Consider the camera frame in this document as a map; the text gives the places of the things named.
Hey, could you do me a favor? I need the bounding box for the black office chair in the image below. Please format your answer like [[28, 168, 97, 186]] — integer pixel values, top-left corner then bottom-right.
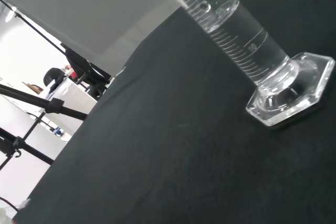
[[43, 67, 65, 87]]

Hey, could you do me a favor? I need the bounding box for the black bench cloth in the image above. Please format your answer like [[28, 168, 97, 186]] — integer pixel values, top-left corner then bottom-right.
[[12, 0, 336, 224]]

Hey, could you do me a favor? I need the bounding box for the black tripod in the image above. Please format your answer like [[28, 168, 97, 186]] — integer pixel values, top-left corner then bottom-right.
[[0, 0, 113, 173]]

